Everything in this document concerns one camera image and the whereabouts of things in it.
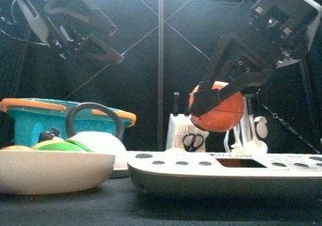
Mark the orange toy fruit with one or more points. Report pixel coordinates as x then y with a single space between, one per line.
225 113

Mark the teal basket with orange rim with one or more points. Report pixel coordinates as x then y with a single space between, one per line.
38 120

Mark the white toy spatula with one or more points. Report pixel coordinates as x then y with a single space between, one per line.
262 126

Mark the white toy spoon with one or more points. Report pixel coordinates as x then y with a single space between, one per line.
257 143

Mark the green toy fruit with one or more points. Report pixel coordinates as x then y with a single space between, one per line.
60 145

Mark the red yellow toy apple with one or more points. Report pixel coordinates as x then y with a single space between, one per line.
16 147

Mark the white bowl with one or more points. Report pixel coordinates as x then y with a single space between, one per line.
50 171

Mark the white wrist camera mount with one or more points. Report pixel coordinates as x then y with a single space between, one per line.
31 16

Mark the vertical metal frame pole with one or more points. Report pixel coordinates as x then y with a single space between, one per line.
161 63

